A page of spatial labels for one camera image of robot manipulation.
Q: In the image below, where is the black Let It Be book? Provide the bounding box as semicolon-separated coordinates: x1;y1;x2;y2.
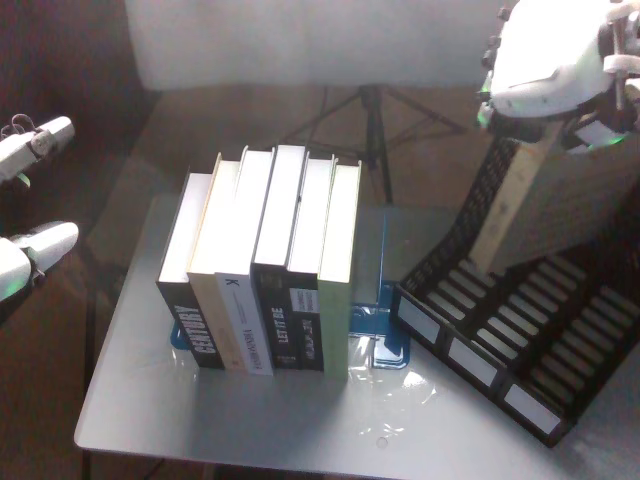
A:
249;143;309;372

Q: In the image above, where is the clear plastic film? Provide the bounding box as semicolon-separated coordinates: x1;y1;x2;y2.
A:
344;359;441;441

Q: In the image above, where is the white backdrop sheet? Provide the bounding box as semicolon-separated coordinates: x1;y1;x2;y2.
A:
124;0;506;91

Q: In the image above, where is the white hardcover book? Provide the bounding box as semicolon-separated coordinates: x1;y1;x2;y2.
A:
472;122;565;275

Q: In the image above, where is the white K book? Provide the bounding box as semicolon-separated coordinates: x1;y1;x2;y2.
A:
214;144;277;377

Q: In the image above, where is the pale green book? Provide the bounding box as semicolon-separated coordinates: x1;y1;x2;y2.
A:
315;157;364;380

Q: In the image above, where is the black mesh file rack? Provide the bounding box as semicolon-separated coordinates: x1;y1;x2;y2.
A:
389;134;640;449

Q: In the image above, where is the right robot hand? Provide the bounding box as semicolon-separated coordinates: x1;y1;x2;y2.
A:
475;0;629;150

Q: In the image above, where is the black Century book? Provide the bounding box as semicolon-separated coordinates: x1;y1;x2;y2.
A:
155;172;225;371

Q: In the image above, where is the black tripod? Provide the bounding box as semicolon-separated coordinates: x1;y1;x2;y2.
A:
284;84;469;204

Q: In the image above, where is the cream paperback book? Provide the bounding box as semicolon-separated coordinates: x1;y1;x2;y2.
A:
187;153;244;372

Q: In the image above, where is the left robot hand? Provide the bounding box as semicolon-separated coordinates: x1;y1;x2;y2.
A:
0;113;81;324

